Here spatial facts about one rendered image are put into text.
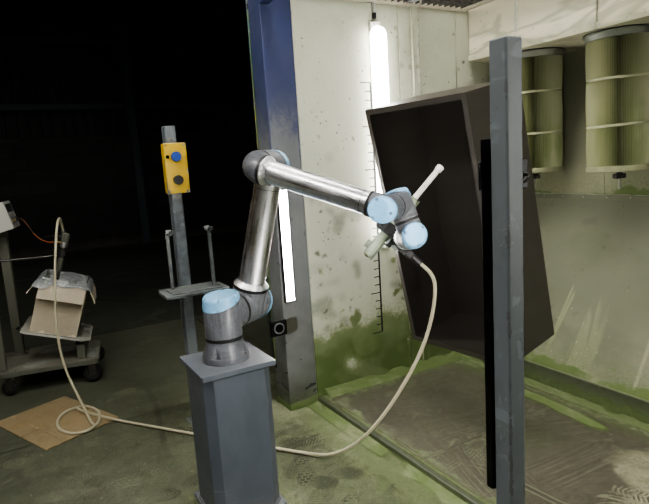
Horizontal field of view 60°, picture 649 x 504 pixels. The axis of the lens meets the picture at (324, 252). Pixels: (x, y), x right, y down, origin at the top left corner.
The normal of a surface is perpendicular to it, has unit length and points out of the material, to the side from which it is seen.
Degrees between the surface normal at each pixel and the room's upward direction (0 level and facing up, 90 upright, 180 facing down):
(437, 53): 90
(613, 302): 57
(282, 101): 90
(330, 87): 90
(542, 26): 90
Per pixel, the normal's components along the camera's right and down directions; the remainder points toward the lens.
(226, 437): 0.50, 0.11
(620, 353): -0.76, -0.43
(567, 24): -0.87, 0.14
